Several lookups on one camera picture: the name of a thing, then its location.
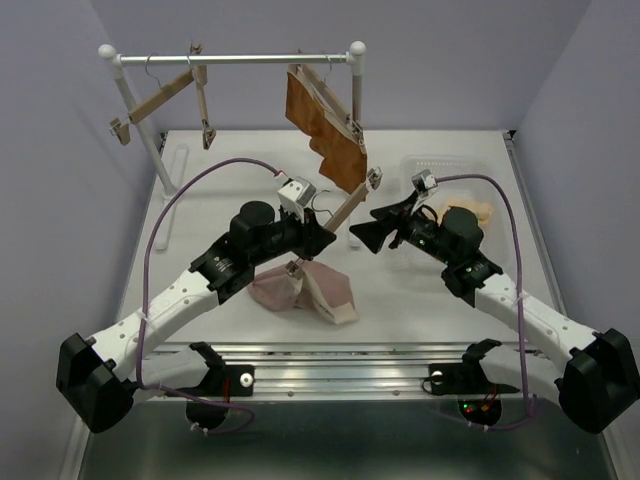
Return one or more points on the cream beige underwear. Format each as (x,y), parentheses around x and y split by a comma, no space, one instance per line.
(470,210)

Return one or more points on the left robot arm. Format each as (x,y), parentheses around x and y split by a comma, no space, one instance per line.
(99,375)

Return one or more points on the pink underwear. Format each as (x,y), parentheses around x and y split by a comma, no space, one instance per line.
(314,287)

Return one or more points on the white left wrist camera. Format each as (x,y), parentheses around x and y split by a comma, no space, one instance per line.
(295,195)

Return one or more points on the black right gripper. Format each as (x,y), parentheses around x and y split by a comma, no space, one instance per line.
(373,234)

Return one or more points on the aluminium mounting rail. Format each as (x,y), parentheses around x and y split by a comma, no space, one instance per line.
(376,372)

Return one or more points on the clear plastic basket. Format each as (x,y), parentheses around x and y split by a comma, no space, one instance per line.
(477,195)

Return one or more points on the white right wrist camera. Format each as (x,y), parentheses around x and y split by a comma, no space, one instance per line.
(425,185)

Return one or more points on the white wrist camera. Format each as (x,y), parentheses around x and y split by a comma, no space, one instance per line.
(295,195)
(425,185)

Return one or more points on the beige hanger with pink underwear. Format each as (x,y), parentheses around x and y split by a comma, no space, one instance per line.
(370,183)

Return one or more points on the beige hanger with brown underwear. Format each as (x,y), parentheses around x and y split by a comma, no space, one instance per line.
(350,118)

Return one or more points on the beige clip hanger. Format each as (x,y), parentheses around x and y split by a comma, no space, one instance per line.
(200,78)
(137,112)

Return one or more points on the brown underwear on rack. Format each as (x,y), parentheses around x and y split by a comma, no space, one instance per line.
(343,158)

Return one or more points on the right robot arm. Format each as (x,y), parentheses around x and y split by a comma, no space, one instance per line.
(591,376)

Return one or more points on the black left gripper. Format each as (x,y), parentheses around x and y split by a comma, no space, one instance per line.
(313,238)

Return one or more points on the empty beige clip hanger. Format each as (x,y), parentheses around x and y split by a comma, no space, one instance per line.
(137,112)

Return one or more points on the white clothes rack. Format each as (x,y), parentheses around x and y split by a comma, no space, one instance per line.
(172,176)

